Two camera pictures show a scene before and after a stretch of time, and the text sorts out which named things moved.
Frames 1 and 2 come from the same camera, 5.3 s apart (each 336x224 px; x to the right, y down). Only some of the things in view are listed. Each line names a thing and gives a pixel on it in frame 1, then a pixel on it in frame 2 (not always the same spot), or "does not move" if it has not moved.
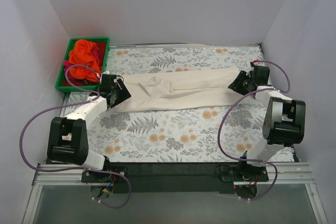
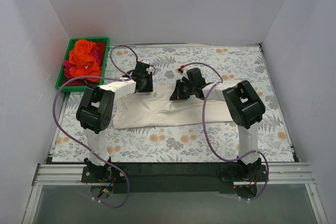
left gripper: x=117 y=96 to x=146 y=85
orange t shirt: x=83 y=53 does not move
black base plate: x=175 y=177 does not move
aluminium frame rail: x=279 y=173 does not move
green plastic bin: x=59 y=85 does not move
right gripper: x=243 y=83 to x=181 y=91
